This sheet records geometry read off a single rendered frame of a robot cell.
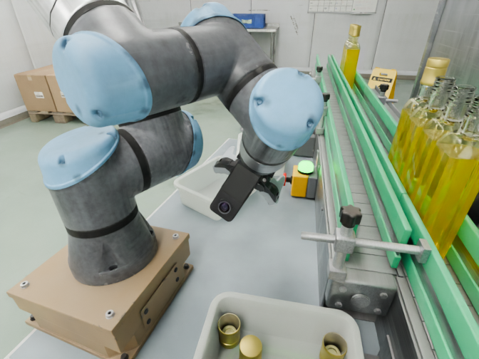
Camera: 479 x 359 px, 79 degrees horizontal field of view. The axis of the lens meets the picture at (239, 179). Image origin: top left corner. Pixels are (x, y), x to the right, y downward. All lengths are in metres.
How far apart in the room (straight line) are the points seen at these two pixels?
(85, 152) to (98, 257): 0.17
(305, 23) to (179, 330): 6.04
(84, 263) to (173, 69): 0.36
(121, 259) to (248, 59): 0.37
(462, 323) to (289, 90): 0.30
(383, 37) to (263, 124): 6.23
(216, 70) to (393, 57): 6.32
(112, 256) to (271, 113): 0.36
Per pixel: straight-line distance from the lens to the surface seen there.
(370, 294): 0.52
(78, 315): 0.53
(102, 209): 0.48
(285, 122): 0.28
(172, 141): 0.52
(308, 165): 0.84
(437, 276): 0.45
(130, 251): 0.53
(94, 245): 0.52
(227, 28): 0.35
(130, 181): 0.49
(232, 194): 0.47
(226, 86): 0.33
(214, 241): 0.72
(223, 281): 0.64
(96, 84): 0.25
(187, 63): 0.29
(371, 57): 6.50
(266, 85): 0.30
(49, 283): 0.61
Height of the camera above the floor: 1.24
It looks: 31 degrees down
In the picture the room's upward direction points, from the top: straight up
